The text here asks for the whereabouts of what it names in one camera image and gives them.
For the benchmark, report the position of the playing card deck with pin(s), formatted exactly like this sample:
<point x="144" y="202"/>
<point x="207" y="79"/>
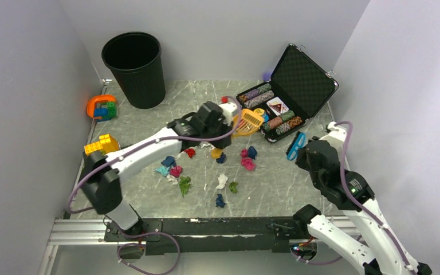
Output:
<point x="277" y="106"/>

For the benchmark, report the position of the red paper scrap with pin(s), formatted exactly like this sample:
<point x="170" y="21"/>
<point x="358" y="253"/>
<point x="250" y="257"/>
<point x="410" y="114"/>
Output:
<point x="190" y="152"/>

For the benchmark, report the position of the yellow dealer button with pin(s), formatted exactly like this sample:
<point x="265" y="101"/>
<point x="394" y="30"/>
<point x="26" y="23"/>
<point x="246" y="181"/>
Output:
<point x="260" y="111"/>

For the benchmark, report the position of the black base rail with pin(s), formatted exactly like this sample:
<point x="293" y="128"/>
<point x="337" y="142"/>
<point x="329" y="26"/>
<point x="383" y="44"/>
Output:
<point x="191" y="235"/>

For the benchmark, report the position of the white scrap near brush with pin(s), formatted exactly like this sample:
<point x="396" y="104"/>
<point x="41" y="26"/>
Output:
<point x="205" y="145"/>

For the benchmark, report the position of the dark blue scrap by scoop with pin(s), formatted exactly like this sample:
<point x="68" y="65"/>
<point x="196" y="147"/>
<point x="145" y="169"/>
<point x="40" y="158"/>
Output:
<point x="252" y="152"/>

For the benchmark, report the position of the black poker chip case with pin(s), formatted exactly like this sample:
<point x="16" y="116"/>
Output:
<point x="300" y="83"/>

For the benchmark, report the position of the dark blue scrap centre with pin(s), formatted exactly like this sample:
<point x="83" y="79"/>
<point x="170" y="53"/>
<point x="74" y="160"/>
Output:
<point x="221" y="159"/>

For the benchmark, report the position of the orange curved toy piece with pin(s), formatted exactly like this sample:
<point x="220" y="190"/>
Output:
<point x="95" y="101"/>

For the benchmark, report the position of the dark blue scrap left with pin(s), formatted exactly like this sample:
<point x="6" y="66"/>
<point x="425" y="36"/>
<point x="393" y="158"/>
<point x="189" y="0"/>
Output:
<point x="169" y="161"/>

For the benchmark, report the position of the dark blue scrap front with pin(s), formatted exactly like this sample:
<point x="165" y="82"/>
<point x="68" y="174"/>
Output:
<point x="219" y="202"/>

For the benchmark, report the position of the blue and green toy blocks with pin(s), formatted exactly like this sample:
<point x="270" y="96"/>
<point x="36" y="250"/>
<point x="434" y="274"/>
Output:
<point x="106" y="111"/>

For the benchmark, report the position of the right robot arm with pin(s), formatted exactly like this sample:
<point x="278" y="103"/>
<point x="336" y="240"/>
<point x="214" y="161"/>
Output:
<point x="380" y="252"/>

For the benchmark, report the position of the pink paper scrap by scoop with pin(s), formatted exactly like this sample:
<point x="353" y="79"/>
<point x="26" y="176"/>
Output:
<point x="246" y="161"/>

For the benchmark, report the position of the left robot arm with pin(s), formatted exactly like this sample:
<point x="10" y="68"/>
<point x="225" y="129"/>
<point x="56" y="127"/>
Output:
<point x="101" y="185"/>

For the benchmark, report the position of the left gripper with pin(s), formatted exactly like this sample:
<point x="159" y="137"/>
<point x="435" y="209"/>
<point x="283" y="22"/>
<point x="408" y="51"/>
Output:
<point x="222" y="143"/>

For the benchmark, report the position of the blue hand brush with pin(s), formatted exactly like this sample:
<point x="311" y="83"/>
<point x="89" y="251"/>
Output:
<point x="297" y="143"/>

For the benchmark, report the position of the white paper scrap small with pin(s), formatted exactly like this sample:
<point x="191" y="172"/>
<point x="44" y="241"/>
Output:
<point x="173" y="180"/>

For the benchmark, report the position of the yellow slotted scoop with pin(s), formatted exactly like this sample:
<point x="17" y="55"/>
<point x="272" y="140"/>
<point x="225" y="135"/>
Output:
<point x="245" y="123"/>

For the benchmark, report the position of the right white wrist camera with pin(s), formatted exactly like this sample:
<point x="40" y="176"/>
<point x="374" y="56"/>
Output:
<point x="336" y="135"/>

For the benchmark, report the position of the black plastic waste bin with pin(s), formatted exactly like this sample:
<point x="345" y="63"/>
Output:
<point x="134" y="58"/>

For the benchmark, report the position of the pink paper scrap left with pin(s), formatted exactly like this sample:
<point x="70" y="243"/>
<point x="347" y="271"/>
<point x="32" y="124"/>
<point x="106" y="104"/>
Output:
<point x="176" y="171"/>

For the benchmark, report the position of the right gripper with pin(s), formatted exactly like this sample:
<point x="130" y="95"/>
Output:
<point x="300" y="161"/>

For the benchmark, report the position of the yellow toy block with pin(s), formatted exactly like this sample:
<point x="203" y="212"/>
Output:
<point x="104" y="145"/>

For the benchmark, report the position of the green paper scrap left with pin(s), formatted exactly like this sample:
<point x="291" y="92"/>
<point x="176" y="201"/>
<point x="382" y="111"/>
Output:
<point x="184" y="185"/>

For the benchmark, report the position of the teal paper scrap left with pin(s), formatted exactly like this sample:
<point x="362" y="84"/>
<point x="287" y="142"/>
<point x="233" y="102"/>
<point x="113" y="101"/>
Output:
<point x="164" y="171"/>

